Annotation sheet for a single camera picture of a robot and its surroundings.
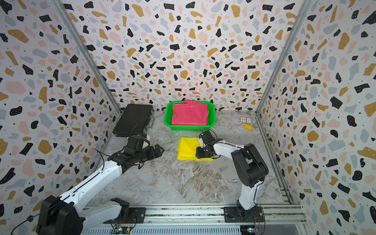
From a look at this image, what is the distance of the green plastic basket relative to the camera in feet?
3.48

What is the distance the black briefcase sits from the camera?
1.05m

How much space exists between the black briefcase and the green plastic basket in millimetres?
143
